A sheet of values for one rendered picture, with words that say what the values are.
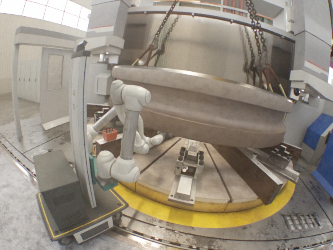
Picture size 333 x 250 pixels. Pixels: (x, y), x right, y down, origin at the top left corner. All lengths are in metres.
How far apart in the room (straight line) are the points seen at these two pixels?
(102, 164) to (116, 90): 0.59
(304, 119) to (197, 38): 5.15
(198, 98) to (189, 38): 3.58
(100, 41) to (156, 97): 2.61
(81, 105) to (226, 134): 1.81
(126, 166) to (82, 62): 0.81
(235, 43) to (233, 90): 3.60
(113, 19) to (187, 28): 2.47
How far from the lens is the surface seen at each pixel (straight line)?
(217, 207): 2.26
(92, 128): 1.82
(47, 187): 1.26
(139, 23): 6.15
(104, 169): 1.28
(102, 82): 6.13
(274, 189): 2.23
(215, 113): 2.21
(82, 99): 1.14
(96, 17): 5.38
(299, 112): 6.64
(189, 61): 5.29
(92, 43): 4.57
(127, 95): 1.07
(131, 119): 1.08
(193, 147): 2.01
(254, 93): 2.25
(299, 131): 6.88
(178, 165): 1.95
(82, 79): 1.12
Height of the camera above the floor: 1.64
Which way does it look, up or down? 18 degrees down
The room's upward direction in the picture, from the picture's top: 9 degrees clockwise
